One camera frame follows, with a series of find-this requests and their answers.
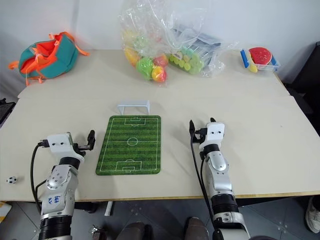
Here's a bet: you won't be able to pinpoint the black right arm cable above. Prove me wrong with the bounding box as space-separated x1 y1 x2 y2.
189 136 224 240

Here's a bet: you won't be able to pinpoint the green toy grape bunch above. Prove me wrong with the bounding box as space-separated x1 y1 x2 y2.
168 48 204 76

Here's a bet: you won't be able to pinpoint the black table frame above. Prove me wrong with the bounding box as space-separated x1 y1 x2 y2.
74 201 99 214

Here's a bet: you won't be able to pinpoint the white yellow box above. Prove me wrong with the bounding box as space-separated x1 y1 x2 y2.
0 200 11 224

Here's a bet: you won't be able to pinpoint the white miniature goal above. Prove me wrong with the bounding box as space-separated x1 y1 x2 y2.
116 99 152 116

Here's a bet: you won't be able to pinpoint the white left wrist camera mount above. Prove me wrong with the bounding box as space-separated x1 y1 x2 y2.
46 132 86 161

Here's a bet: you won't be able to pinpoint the white table bracket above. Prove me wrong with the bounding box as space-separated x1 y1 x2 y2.
104 201 115 217

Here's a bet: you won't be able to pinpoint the grey packet stack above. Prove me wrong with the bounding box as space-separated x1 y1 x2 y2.
169 28 224 66

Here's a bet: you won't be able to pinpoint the yellow toy fruit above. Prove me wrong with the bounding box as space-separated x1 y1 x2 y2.
123 46 141 68

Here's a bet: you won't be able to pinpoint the black device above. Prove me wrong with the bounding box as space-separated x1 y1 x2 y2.
0 98 16 125

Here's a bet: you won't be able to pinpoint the green soccer field mat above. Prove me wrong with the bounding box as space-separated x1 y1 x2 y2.
95 114 163 176

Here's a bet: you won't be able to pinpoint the green toy fruit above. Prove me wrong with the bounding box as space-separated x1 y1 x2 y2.
135 56 155 81

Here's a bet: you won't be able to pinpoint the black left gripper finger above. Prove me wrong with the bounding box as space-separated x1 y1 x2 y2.
86 129 96 149

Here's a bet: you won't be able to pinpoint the dark brown rounded shape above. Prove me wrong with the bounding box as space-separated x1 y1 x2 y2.
184 216 210 240
116 221 154 240

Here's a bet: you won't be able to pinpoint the teal orange backpack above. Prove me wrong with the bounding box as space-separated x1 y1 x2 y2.
7 31 90 87

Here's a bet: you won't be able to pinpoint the white shoe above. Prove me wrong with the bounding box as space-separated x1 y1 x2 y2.
305 195 320 234

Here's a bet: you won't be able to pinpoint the red yellow toy peach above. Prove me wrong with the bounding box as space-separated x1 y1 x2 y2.
150 65 168 83
153 53 169 68

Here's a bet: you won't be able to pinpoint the red toy watermelon slice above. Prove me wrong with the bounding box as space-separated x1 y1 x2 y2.
248 46 273 67

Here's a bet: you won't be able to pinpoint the clear plastic bag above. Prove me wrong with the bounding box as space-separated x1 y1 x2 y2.
117 0 241 89

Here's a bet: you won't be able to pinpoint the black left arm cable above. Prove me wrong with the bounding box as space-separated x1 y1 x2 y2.
29 140 51 213

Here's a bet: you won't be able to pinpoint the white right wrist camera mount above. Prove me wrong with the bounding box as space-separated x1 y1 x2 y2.
199 121 226 151

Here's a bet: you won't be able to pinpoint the small metal part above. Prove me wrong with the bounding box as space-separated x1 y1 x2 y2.
90 224 106 240

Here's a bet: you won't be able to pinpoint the black chair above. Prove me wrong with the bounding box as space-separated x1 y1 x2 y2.
281 40 320 139

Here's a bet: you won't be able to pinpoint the clear basket blue handles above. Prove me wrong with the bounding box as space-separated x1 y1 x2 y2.
239 47 282 74

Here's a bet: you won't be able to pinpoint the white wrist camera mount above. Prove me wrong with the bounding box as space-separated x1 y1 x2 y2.
199 121 226 151
46 132 86 161

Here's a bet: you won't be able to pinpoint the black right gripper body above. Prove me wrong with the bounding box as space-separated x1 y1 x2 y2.
192 127 208 145

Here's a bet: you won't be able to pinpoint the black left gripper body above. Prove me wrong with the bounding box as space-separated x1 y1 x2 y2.
71 142 95 157

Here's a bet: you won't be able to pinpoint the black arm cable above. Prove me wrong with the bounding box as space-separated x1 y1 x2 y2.
29 140 51 213
189 136 224 240

